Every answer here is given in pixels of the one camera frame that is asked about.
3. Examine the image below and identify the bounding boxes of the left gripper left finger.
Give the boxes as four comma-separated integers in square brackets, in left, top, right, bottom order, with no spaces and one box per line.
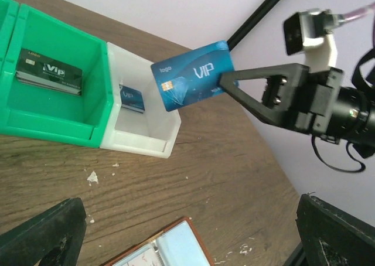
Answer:
[1,197,87,265]

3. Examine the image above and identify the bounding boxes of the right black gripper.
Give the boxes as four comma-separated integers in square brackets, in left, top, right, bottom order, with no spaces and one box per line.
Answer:
[219,63,344,137]

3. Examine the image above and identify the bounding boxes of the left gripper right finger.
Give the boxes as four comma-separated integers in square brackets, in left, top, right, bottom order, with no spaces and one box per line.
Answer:
[296,194,374,265]

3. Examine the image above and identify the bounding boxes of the blue VIP credit card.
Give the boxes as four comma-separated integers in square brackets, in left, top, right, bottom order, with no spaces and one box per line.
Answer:
[151,40,234,112]

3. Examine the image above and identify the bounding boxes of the brown leather card holder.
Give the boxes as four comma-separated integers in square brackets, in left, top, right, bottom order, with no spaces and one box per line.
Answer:
[104,217,214,265]

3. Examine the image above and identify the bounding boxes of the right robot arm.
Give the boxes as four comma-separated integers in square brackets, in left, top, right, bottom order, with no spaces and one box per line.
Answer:
[219,9,374,158]

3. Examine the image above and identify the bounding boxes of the black card in bin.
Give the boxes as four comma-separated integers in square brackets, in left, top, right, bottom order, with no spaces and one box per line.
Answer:
[16,48,83,96]

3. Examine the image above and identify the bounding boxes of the middle green storage bin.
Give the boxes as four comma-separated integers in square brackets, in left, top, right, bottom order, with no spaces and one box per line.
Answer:
[1,4,114,148]

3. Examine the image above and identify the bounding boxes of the green storage bin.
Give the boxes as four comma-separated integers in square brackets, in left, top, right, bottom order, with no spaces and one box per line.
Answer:
[1,4,114,148]
[0,0,19,68]

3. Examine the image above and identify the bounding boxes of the white storage bin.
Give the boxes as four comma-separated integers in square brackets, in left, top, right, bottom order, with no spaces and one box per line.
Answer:
[100,43,181,158]

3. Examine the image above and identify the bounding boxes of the left green storage bin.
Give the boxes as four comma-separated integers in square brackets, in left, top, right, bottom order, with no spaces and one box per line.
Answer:
[0,0,19,68]

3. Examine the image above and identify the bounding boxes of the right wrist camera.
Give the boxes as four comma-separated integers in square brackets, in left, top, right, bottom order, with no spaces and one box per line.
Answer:
[282,8,338,73]

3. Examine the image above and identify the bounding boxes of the right black frame post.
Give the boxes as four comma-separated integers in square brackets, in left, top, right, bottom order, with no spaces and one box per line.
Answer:
[227,0,280,51]

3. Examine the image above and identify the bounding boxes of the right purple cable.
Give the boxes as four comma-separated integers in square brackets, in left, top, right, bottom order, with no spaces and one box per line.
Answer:
[336,1,375,22]

